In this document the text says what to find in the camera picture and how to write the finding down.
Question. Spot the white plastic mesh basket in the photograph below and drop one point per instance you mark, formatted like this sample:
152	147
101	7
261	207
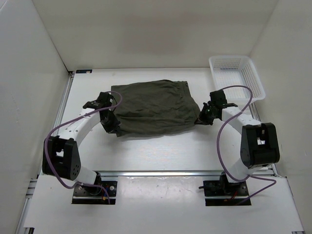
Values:
228	70

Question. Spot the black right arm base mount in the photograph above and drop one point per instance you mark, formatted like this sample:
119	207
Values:
223	193

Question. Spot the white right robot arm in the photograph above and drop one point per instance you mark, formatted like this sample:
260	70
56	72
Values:
259	144

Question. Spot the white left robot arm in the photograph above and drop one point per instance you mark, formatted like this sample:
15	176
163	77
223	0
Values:
60	151

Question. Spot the small blue corner label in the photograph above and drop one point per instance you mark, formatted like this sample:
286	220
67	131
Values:
84	71

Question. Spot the aluminium frame rail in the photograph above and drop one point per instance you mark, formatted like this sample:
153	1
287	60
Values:
158	192

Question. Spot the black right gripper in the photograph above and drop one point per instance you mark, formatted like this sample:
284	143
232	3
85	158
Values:
202	119

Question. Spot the olive green shorts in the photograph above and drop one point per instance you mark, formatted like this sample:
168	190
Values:
155	108

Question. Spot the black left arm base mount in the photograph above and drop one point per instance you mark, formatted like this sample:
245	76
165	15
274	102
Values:
85	195

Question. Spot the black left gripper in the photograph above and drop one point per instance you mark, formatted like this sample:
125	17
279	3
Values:
110	128

